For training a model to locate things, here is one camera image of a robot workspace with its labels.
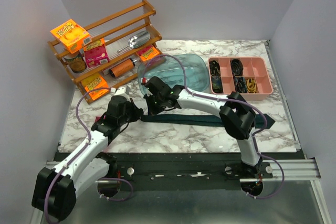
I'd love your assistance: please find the dark green necktie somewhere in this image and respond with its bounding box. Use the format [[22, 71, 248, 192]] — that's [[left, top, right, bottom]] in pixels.
[[140, 112, 276, 130]]

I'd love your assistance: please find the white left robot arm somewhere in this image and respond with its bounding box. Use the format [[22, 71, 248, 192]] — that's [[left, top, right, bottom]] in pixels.
[[31, 95, 143, 223]]

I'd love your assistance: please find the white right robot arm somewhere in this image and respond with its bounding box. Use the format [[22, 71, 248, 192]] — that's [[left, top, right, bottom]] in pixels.
[[141, 77, 262, 178]]

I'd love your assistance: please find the clear blue plastic tub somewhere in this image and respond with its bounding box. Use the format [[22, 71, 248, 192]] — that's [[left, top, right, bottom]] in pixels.
[[138, 54, 210, 95]]

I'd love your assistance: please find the orange sponge box bottom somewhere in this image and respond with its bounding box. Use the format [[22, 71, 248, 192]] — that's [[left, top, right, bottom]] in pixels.
[[80, 73, 110, 104]]

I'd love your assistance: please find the orange sponge box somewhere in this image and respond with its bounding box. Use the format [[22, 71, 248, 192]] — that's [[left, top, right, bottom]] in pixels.
[[136, 45, 160, 62], [80, 73, 110, 104]]

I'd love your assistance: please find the brown cylinder bottle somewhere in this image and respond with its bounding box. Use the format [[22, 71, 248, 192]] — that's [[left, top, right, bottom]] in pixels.
[[109, 58, 136, 78]]

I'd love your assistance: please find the orange sponge box right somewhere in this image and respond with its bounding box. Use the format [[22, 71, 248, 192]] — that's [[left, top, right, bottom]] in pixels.
[[136, 45, 160, 62]]

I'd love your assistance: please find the rolled blue floral tie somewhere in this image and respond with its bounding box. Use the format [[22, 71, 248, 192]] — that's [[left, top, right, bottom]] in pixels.
[[212, 76, 223, 93]]

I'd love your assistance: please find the rolled dark patterned tie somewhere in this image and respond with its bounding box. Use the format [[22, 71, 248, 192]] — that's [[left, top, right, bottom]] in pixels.
[[209, 60, 221, 76]]

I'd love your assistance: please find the pink Scrub Mommy box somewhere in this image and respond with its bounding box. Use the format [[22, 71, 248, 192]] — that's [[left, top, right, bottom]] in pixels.
[[83, 38, 110, 68]]

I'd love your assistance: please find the metal scoop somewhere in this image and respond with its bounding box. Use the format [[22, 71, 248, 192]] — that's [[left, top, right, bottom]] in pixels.
[[117, 30, 151, 53]]

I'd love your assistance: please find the food can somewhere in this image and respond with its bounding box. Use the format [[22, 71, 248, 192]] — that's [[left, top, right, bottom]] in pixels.
[[64, 51, 87, 73]]

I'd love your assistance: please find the wooden three-tier rack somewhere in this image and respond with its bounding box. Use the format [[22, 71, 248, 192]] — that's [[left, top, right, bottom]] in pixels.
[[48, 0, 162, 98]]

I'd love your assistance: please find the rolled blue striped tie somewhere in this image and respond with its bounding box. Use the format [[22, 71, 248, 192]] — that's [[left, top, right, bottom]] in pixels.
[[234, 76, 247, 93]]

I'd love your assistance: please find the rolled black tie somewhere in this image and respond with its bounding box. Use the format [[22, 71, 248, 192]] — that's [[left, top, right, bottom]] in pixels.
[[230, 59, 244, 76]]

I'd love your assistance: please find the pink divided organizer tray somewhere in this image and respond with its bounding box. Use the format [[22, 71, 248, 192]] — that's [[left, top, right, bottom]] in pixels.
[[208, 57, 273, 101]]

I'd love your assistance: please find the rolled yellow tie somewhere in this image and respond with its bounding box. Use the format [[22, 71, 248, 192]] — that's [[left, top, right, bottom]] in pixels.
[[246, 78, 257, 93]]

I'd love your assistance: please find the orange Scrub Daddy box top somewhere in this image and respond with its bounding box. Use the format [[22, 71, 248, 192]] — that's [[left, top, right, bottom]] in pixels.
[[50, 19, 92, 54]]

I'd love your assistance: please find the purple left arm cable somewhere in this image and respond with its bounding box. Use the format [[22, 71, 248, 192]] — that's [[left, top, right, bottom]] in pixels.
[[43, 87, 133, 222]]

